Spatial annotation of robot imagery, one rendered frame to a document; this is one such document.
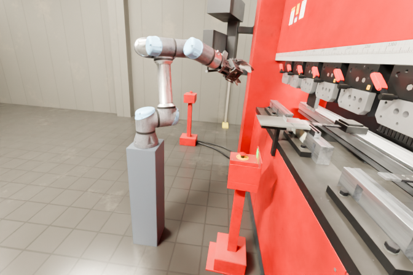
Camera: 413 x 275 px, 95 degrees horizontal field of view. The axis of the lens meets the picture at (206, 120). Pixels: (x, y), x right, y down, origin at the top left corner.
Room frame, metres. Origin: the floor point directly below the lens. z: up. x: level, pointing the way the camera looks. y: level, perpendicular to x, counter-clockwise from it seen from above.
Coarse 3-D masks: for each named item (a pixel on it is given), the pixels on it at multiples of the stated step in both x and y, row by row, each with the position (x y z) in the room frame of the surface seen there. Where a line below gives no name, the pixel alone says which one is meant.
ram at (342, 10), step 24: (288, 0) 1.80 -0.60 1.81; (312, 0) 1.27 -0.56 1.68; (336, 0) 0.98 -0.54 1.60; (360, 0) 0.80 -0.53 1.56; (384, 0) 0.68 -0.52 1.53; (408, 0) 0.59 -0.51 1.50; (288, 24) 1.67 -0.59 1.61; (312, 24) 1.19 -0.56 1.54; (336, 24) 0.93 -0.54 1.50; (360, 24) 0.76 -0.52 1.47; (384, 24) 0.64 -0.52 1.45; (408, 24) 0.56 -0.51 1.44; (288, 48) 1.55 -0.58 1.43; (312, 48) 1.12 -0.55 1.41
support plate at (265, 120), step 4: (256, 116) 1.14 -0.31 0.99; (260, 116) 1.13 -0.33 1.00; (264, 116) 1.13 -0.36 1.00; (268, 116) 1.14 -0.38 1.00; (272, 116) 1.15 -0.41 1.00; (260, 120) 1.04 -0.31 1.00; (264, 120) 1.04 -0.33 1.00; (268, 120) 1.05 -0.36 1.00; (272, 120) 1.05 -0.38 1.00; (276, 120) 1.06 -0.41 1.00; (280, 120) 1.07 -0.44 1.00; (284, 120) 1.07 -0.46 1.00; (264, 124) 0.98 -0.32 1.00; (268, 124) 0.98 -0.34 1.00; (272, 124) 0.99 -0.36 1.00; (276, 124) 0.99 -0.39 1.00; (280, 124) 1.00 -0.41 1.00; (284, 124) 1.00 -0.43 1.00; (288, 124) 1.01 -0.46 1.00; (296, 124) 1.02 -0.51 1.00; (300, 124) 1.02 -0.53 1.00; (296, 128) 0.97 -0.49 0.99; (300, 128) 0.97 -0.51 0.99; (304, 128) 0.97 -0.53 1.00; (308, 128) 0.96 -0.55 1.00
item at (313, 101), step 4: (308, 96) 1.10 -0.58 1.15; (312, 96) 1.05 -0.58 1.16; (316, 96) 1.01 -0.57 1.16; (308, 100) 1.09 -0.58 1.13; (312, 100) 1.04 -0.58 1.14; (316, 100) 1.00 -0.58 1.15; (308, 104) 1.08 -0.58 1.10; (312, 104) 1.02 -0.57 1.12; (316, 104) 1.00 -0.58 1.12; (308, 108) 1.08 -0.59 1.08; (312, 108) 1.03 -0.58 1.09; (316, 108) 1.00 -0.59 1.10
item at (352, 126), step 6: (336, 120) 1.08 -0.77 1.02; (342, 120) 1.04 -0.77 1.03; (348, 120) 1.04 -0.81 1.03; (354, 120) 1.05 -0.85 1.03; (330, 126) 1.02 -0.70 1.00; (336, 126) 1.01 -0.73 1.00; (342, 126) 1.01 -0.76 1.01; (348, 126) 0.97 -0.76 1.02; (354, 126) 0.97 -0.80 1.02; (360, 126) 0.98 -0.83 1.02; (348, 132) 0.97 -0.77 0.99; (354, 132) 0.97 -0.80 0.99; (360, 132) 0.96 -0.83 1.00; (366, 132) 0.96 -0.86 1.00
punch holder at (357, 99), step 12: (348, 72) 0.74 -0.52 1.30; (360, 72) 0.68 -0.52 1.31; (372, 72) 0.63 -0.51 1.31; (384, 72) 0.60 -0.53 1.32; (348, 84) 0.72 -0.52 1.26; (360, 84) 0.66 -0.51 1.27; (372, 84) 0.61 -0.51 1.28; (348, 96) 0.70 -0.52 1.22; (360, 96) 0.64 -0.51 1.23; (372, 96) 0.60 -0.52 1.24; (348, 108) 0.68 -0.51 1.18; (360, 108) 0.62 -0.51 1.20; (372, 108) 0.61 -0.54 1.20
